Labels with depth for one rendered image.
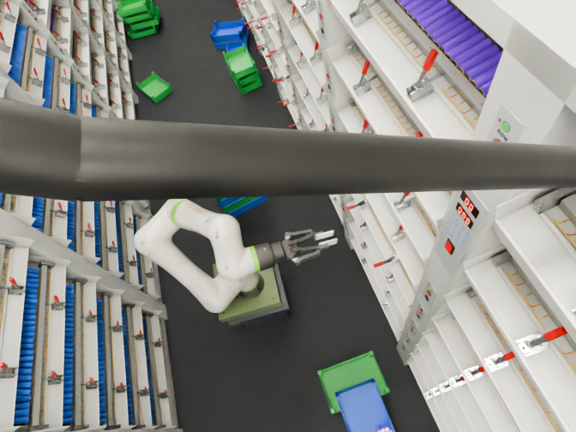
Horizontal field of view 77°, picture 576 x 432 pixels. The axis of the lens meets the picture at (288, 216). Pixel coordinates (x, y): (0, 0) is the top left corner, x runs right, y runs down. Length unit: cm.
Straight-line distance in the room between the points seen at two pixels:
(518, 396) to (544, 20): 72
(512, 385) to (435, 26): 74
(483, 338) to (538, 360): 21
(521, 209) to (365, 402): 152
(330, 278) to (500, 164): 203
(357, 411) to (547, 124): 172
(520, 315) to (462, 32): 52
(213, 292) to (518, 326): 123
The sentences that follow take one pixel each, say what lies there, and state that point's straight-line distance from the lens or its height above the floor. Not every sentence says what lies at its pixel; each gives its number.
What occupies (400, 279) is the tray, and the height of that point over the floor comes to 76.
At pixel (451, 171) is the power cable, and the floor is 193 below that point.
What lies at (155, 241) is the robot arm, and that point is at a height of 88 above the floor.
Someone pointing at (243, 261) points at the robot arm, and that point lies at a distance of 123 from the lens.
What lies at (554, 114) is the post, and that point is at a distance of 45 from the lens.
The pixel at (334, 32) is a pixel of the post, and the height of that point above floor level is 144.
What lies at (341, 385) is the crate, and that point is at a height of 0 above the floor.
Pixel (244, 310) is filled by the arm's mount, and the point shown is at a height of 33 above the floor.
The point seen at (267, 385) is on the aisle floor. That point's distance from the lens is 214.
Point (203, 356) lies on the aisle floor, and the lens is 228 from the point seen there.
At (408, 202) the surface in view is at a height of 118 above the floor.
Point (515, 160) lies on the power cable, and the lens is 21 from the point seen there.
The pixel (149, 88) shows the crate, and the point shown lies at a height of 0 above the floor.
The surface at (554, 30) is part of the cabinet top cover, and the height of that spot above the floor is 181.
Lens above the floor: 207
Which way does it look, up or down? 58 degrees down
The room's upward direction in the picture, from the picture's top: 21 degrees counter-clockwise
